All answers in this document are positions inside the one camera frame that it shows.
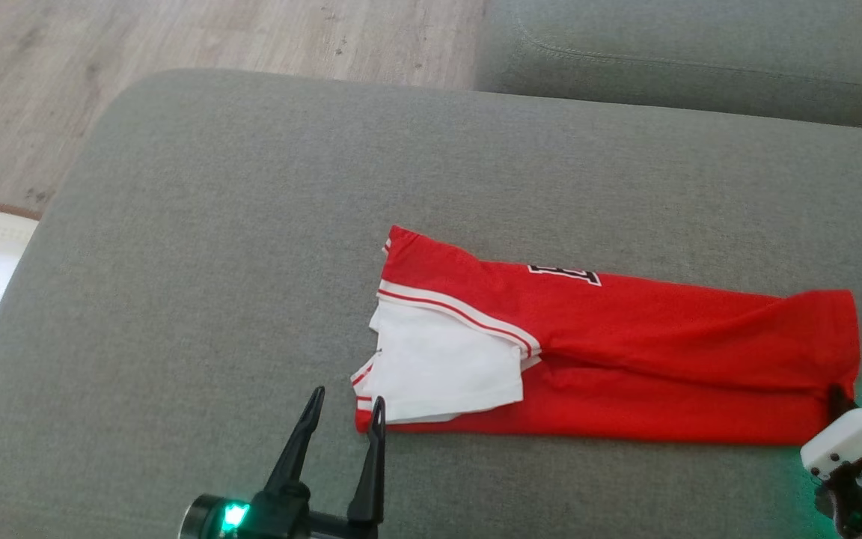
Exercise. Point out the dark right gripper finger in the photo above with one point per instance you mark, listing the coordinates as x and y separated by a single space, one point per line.
841 400

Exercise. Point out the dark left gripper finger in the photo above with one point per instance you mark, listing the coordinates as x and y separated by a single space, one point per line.
289 479
371 486

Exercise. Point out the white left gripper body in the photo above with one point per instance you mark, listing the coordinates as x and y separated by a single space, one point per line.
328 528

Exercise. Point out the grey sofa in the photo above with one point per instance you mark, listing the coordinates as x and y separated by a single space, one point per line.
251 262

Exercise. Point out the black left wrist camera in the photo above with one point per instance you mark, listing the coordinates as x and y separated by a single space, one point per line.
214 518

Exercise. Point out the red and white jersey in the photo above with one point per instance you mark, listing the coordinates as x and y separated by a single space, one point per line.
663 352

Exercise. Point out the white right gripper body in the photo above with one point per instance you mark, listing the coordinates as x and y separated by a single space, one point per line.
857 438

